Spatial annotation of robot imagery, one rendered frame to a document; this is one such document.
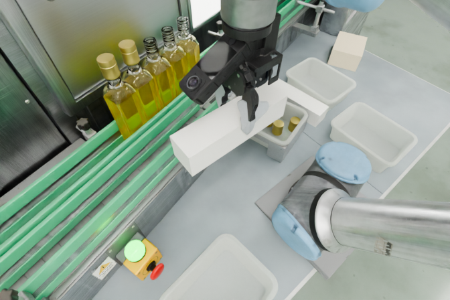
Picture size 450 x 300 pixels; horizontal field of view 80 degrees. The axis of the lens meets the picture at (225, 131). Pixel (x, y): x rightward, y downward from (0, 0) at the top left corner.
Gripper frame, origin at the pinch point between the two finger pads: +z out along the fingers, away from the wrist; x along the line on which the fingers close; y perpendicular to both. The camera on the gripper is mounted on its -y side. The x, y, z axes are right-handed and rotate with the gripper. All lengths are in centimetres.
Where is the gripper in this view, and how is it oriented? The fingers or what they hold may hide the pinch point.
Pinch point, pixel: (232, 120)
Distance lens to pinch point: 52.3
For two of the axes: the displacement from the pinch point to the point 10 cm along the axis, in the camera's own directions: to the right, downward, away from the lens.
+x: -6.3, -6.1, 4.9
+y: 7.8, -4.9, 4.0
